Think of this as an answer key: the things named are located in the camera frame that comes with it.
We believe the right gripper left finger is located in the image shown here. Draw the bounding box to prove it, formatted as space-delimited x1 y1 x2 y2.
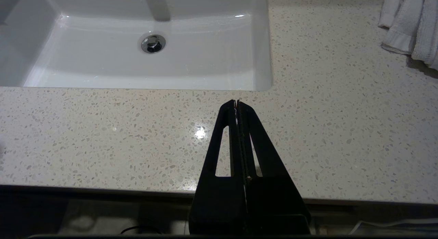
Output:
189 100 247 234

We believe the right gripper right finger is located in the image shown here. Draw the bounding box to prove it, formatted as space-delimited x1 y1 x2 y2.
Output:
239 101 312 234

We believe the white ceramic sink basin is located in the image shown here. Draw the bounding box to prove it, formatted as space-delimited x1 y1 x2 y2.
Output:
0 0 274 92

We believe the chrome drain stopper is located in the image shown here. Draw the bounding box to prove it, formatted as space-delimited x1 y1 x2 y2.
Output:
141 33 167 54

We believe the white towel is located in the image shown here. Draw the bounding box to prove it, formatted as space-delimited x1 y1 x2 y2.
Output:
378 0 438 70

